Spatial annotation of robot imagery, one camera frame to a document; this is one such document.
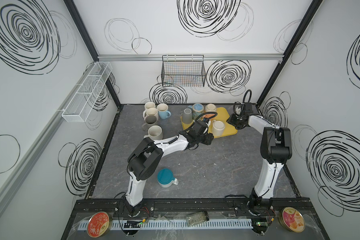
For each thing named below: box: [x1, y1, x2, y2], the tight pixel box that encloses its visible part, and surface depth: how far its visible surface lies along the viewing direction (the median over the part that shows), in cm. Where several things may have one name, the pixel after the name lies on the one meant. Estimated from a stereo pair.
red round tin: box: [86, 211, 112, 238], surface depth 68 cm
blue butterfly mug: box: [192, 103, 204, 121], surface depth 107 cm
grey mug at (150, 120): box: [142, 115, 159, 131], surface depth 98 cm
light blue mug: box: [156, 103, 172, 120], surface depth 107 cm
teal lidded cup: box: [157, 168, 179, 188], surface depth 78 cm
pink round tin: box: [278, 206, 306, 233], surface depth 69 cm
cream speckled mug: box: [143, 125, 163, 141], surface depth 96 cm
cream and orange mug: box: [205, 103, 217, 113], surface depth 109 cm
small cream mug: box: [212, 120, 225, 137], surface depth 99 cm
